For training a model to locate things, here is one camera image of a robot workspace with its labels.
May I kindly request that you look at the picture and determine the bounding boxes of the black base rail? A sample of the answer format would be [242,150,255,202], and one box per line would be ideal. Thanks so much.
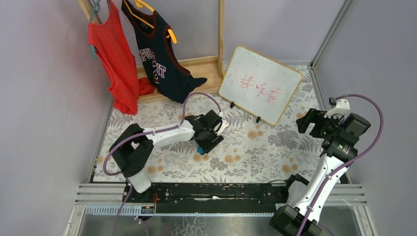
[122,181,289,214]

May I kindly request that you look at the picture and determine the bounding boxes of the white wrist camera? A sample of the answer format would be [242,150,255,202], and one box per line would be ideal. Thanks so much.
[324,97,350,119]
[215,119,229,135]

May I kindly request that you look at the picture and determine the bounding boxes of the white framed whiteboard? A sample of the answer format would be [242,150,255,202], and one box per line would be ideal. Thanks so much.
[218,45,303,125]

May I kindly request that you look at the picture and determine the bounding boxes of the red sleeveless shirt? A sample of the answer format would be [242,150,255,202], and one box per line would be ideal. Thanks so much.
[93,0,156,115]

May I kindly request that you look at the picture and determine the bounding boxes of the navy basketball jersey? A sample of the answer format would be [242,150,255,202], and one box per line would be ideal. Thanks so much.
[121,3,207,104]

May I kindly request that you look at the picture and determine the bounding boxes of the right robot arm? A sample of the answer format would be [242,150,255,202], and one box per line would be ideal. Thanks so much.
[269,108,371,236]

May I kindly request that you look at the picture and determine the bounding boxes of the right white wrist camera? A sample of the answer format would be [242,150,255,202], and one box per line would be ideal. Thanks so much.
[324,97,350,119]

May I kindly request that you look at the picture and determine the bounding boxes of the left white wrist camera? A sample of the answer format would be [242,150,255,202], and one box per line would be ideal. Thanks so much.
[215,119,229,135]

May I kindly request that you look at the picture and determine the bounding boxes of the orange clothes hanger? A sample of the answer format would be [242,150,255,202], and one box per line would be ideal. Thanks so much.
[123,0,178,45]

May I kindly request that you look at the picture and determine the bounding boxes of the floral table mat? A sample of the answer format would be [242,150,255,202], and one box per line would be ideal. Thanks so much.
[92,65,322,183]

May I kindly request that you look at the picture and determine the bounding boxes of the teal clothes hanger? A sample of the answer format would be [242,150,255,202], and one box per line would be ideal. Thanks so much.
[88,0,100,59]

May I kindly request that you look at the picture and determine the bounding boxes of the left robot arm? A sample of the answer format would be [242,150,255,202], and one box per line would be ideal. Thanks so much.
[109,110,229,193]

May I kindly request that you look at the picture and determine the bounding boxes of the wooden clothes rack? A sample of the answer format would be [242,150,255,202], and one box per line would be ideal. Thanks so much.
[77,0,225,104]

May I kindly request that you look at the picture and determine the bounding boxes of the aluminium frame profile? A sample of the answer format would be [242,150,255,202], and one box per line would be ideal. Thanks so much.
[63,183,379,236]

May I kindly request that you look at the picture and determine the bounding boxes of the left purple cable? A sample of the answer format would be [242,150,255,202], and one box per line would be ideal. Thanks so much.
[103,91,224,236]

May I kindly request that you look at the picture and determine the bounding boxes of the purple cable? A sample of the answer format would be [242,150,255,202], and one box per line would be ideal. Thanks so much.
[295,93,385,236]
[103,91,224,236]

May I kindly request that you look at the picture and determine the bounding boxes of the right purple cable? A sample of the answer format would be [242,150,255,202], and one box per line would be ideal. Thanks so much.
[295,93,385,236]

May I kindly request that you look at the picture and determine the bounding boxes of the blue black whiteboard eraser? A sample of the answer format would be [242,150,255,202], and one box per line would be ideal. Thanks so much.
[197,147,206,155]

